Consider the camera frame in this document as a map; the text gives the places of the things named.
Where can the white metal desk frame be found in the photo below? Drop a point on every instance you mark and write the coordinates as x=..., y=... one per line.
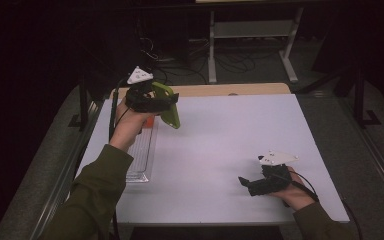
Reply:
x=251, y=29

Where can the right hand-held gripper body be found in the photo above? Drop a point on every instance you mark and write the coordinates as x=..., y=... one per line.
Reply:
x=271, y=183

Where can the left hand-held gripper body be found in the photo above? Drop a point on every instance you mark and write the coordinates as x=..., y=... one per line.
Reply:
x=140, y=100

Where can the person's right hand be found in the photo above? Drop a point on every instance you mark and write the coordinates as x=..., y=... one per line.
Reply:
x=295, y=196

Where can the grey metal floor rail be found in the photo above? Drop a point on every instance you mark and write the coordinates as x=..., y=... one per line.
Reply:
x=65, y=166
x=376, y=156

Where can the green cartoon phone case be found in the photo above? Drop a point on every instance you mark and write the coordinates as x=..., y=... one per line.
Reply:
x=171, y=115

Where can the person's left hand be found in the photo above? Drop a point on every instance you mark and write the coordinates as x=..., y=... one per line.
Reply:
x=128, y=126

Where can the clear plastic tray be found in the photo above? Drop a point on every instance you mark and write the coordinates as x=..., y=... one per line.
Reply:
x=143, y=156

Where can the black metal stand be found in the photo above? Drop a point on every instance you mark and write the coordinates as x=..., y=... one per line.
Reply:
x=360, y=100
x=84, y=106

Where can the orange phone case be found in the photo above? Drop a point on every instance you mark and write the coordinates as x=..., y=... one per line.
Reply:
x=149, y=122

